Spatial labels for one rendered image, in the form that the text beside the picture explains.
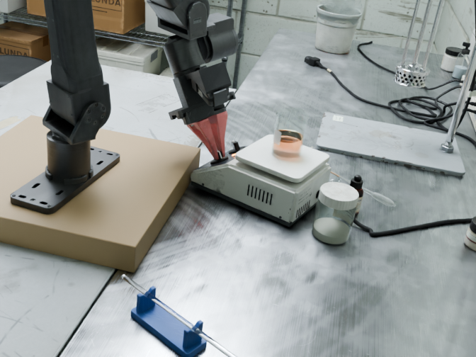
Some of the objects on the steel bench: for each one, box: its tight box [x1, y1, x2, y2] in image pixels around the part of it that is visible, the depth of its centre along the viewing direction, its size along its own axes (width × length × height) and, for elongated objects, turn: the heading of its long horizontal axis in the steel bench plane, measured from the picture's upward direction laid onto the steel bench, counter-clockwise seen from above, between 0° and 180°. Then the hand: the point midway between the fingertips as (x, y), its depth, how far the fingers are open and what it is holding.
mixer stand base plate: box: [316, 112, 465, 176], centre depth 129 cm, size 30×20×1 cm, turn 66°
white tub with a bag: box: [315, 0, 362, 54], centre depth 187 cm, size 14×14×21 cm
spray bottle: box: [452, 42, 471, 79], centre depth 177 cm, size 4×4×11 cm
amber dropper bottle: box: [349, 175, 363, 215], centre depth 100 cm, size 3×3×7 cm
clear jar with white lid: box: [311, 182, 359, 246], centre depth 92 cm, size 6×6×8 cm
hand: (218, 153), depth 101 cm, fingers closed, pressing on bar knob
